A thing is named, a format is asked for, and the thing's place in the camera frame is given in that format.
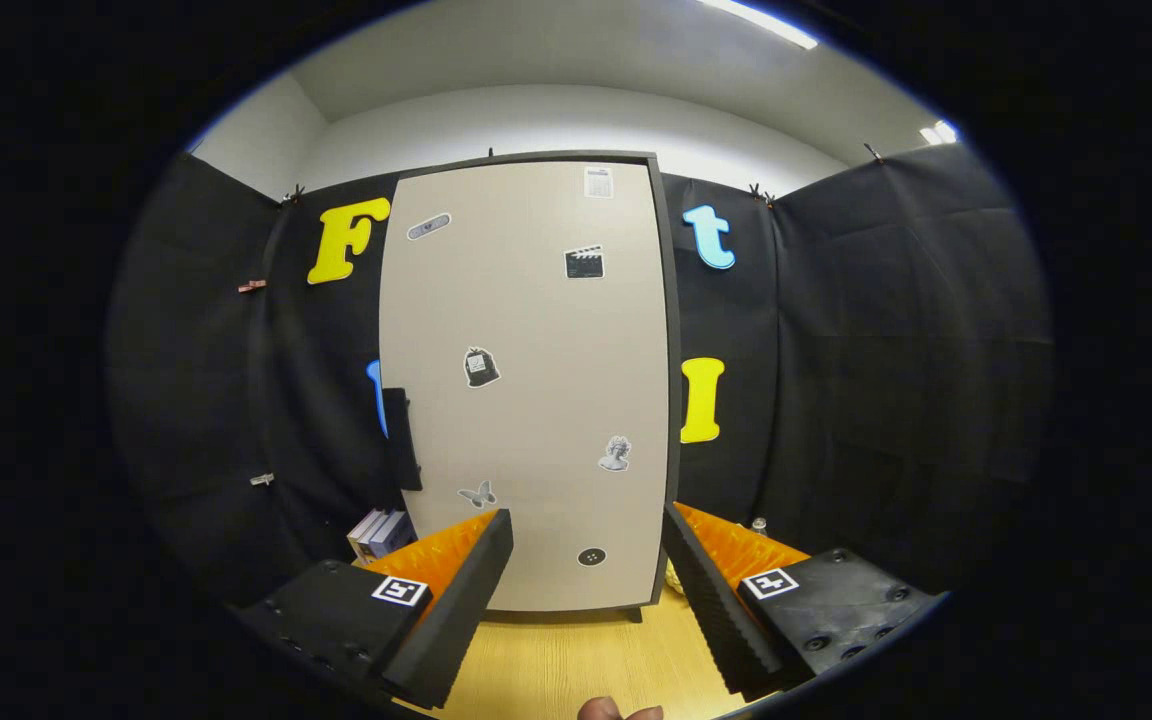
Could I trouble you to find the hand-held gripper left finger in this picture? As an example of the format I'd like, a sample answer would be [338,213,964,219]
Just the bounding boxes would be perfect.
[234,508,515,711]

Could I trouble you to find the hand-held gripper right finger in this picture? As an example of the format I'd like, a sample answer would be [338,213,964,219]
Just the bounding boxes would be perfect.
[662,502,947,701]

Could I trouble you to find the black door handle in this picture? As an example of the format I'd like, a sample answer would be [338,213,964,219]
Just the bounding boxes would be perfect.
[381,387,424,492]

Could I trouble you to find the dark grey shoe cabinet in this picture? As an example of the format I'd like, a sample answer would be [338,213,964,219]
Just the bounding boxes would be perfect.
[376,150,684,626]

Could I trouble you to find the blue book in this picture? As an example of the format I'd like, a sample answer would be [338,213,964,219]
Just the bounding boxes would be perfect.
[368,510,417,559]

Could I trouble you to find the white book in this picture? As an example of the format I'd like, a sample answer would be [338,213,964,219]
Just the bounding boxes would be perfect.
[346,508,389,563]

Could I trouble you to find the black backdrop cloth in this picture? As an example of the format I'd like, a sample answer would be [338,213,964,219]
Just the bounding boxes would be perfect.
[108,140,1055,611]

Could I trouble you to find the long ceiling light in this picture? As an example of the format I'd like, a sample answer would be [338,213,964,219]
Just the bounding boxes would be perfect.
[696,0,821,51]

